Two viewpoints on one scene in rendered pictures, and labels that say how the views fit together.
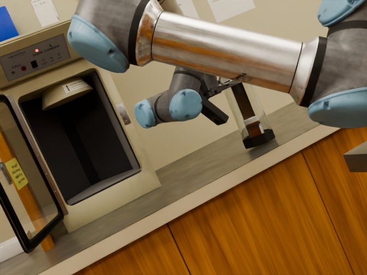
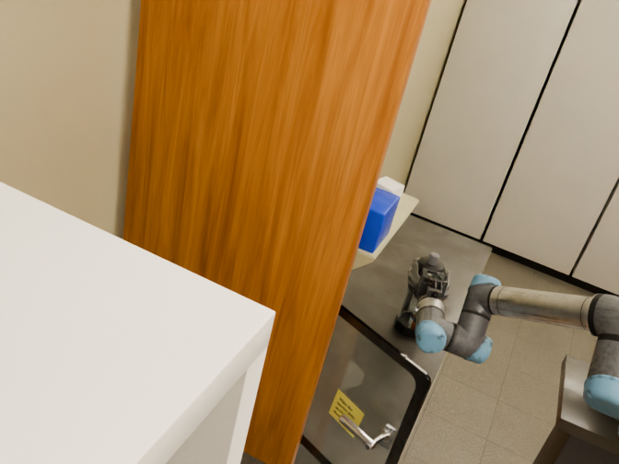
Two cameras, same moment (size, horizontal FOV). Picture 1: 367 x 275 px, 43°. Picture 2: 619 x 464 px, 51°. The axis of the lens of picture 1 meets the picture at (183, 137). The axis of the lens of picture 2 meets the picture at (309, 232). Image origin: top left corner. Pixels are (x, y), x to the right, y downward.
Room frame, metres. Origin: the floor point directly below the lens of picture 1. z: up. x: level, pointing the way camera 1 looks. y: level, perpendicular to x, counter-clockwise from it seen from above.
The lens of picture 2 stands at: (0.75, 1.34, 2.15)
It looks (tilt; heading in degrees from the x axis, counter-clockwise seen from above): 30 degrees down; 306
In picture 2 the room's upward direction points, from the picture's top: 14 degrees clockwise
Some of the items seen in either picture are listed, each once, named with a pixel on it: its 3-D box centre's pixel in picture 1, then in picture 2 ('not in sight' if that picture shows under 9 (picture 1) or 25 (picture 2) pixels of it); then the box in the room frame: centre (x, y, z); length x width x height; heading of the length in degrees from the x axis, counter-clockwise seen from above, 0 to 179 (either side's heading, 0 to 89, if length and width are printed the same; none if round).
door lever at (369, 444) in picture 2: not in sight; (363, 429); (1.13, 0.46, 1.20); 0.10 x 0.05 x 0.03; 176
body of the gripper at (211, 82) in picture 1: (199, 88); (431, 293); (1.33, -0.10, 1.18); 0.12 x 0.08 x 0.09; 123
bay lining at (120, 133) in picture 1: (77, 137); not in sight; (1.54, 0.32, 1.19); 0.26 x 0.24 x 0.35; 108
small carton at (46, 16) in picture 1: (48, 18); (385, 195); (1.38, 0.22, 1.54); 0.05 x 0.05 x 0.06; 3
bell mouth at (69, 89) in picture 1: (64, 91); not in sight; (1.52, 0.29, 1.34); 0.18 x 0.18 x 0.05
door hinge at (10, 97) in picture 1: (36, 156); not in sight; (1.37, 0.42, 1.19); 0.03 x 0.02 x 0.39; 108
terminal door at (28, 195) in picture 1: (14, 166); (346, 402); (1.20, 0.43, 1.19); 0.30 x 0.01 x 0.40; 176
